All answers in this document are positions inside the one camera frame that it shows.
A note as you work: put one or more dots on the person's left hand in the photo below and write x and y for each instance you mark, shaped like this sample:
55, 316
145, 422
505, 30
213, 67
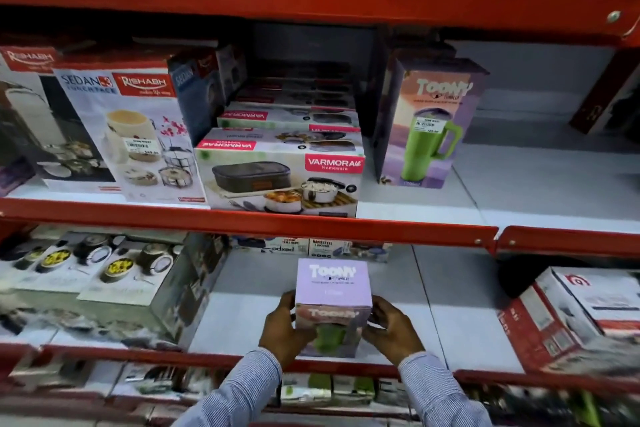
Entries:
280, 336

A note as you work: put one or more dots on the person's right hand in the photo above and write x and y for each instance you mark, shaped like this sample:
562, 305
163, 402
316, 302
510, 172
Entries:
397, 334

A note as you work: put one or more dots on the person's right thumb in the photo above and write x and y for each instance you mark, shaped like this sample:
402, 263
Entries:
384, 307

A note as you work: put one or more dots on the person's left thumb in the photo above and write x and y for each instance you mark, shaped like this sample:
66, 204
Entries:
288, 304

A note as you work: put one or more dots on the small purple tumbler box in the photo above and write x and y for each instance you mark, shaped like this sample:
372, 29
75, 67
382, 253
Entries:
332, 286

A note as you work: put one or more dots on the person's right forearm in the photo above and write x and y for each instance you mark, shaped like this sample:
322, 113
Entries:
440, 396

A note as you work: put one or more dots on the person's left forearm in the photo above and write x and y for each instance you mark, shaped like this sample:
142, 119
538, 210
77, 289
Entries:
240, 391

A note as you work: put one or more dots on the white blue steel lunch box carton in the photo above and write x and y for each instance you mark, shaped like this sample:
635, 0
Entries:
272, 245
350, 250

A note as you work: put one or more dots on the white green box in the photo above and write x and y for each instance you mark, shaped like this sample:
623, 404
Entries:
353, 389
306, 389

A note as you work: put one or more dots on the casserole set box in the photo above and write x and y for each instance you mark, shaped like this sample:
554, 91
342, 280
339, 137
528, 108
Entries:
150, 286
50, 261

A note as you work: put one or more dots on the white kitchenware box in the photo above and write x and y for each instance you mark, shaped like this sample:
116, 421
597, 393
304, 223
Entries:
160, 380

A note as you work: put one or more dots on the red white appliance box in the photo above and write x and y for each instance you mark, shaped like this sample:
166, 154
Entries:
575, 321

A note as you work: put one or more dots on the tall purple tumbler box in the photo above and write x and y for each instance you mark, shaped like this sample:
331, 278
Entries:
425, 106

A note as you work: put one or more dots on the stack of lunch box cartons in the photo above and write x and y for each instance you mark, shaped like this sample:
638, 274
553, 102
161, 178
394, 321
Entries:
300, 86

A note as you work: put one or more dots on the white floral lunch pack box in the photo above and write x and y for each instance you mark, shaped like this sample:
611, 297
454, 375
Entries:
130, 141

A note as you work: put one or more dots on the dark blue lunch pack box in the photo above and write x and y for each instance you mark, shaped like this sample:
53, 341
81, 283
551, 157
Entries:
230, 69

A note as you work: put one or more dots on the dark red box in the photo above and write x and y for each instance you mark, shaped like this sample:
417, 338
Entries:
607, 96

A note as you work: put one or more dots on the white red tiffin box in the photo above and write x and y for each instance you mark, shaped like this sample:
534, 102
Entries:
35, 121

